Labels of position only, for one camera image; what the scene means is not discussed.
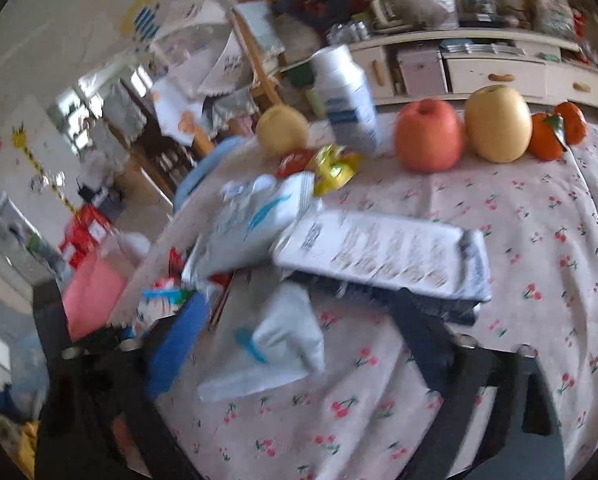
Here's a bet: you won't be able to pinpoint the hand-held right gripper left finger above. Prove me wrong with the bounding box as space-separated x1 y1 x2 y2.
34 290 211 480

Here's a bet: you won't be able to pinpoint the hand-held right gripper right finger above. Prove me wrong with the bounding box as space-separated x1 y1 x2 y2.
389 287 567 480

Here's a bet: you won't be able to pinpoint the small pink packet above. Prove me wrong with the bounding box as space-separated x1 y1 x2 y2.
138 276 196 322

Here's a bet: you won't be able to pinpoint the pink plastic bin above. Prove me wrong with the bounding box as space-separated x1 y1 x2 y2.
61 255 130 341

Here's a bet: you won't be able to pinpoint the white blue wrapper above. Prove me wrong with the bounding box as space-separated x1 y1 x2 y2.
197 282 326 403

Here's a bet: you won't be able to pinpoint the white packet blue swoosh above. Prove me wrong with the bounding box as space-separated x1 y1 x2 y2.
181 172 325 286

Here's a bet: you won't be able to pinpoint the clear plastic wrapper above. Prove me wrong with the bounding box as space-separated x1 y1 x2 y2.
221 175 280 211

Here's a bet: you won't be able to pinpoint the yellow wrapper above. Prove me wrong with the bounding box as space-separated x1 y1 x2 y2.
311 144 362 197

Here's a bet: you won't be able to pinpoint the red wrapper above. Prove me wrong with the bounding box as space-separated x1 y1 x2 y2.
277 149 317 178

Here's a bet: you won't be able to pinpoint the cherry print tablecloth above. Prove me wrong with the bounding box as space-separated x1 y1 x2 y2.
109 110 598 480

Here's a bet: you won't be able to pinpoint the red cardboard box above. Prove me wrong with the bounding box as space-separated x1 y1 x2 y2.
61 205 112 268

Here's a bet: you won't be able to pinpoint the light blue chair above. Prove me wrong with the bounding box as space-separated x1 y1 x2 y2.
173 135 245 208

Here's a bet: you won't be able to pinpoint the dark wooden chair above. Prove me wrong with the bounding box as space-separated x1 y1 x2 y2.
121 77 180 197

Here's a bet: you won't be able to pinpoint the red apple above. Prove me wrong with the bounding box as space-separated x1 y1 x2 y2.
395 99 466 174

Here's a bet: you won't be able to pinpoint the large yellow pear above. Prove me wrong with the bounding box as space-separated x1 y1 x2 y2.
464 85 533 164

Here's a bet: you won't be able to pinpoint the orange print tablecloth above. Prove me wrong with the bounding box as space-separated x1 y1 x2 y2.
151 75 206 147

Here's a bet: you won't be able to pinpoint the grey lace chair cover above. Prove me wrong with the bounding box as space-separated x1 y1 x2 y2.
101 82 147 146

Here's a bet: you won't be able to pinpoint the small yellow pear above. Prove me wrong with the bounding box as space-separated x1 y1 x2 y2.
256 105 310 157

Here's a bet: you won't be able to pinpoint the green lace seat cover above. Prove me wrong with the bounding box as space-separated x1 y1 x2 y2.
204 92 258 131

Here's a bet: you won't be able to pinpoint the white plastic bottle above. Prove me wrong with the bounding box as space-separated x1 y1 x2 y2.
310 44 381 157

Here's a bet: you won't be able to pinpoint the green waste bin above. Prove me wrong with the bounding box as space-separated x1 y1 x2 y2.
304 87 327 120

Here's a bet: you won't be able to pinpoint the pink storage box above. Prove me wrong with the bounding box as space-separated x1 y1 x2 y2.
396 47 448 95

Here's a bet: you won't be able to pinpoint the white TV cabinet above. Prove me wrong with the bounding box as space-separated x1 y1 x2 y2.
279 0 598 111

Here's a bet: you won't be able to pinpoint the light wooden chair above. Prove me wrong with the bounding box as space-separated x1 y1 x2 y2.
229 7 286 111

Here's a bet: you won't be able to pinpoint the dark green box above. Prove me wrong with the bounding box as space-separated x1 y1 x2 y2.
284 62 315 87

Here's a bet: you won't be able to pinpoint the pack of water bottles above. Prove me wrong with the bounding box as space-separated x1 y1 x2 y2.
329 22 371 44

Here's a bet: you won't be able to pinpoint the light blue chair cloth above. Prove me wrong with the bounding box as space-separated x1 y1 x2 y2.
236 2 286 57

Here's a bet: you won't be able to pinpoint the electric kettle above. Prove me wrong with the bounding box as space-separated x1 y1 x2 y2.
371 0 405 29

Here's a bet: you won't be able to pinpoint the clear plastic bag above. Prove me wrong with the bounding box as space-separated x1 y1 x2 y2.
404 0 460 29

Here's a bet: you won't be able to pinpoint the dark wrapped flower bouquet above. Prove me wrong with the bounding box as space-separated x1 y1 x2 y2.
274 0 370 26

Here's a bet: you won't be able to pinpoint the printed shopping bag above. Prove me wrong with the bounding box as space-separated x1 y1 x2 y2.
529 0 576 37

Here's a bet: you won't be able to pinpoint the colourful wall stickers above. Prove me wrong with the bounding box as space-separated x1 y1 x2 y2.
119 0 180 43

